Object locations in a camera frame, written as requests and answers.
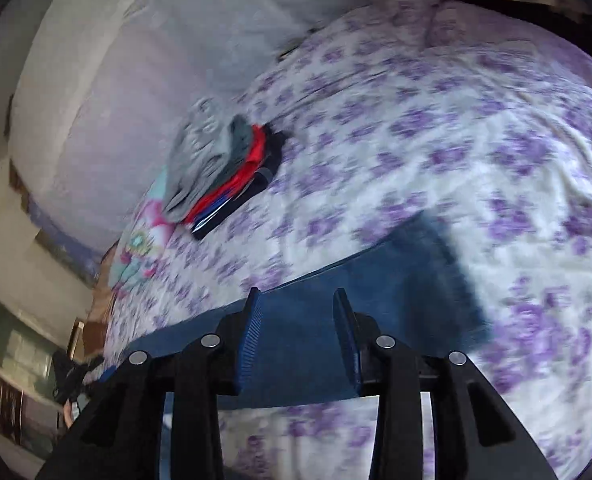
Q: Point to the blue denim pants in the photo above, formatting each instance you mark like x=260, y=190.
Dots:
x=301, y=320

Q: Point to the white textured bed cover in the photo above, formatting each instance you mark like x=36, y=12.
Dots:
x=126, y=60

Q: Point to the wooden headboard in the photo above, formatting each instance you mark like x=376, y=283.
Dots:
x=18, y=185

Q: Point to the dark green folded garment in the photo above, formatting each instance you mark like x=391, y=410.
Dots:
x=241, y=140

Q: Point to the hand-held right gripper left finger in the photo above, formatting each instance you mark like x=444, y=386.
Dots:
x=250, y=345

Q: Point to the purple floral bedspread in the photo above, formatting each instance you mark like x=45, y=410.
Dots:
x=426, y=160

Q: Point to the blue wall cloth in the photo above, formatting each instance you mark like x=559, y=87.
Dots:
x=66, y=245

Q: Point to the lilac floral pillow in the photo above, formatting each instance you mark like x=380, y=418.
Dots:
x=416, y=5

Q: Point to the window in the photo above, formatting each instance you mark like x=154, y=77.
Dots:
x=11, y=345

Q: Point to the golden frame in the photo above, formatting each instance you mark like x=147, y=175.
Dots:
x=76, y=340

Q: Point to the colourful floral pillow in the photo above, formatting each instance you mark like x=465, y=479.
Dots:
x=141, y=250

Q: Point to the red folded garment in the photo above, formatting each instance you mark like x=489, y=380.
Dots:
x=253, y=155

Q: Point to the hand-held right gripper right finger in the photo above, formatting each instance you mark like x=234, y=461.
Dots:
x=346, y=340

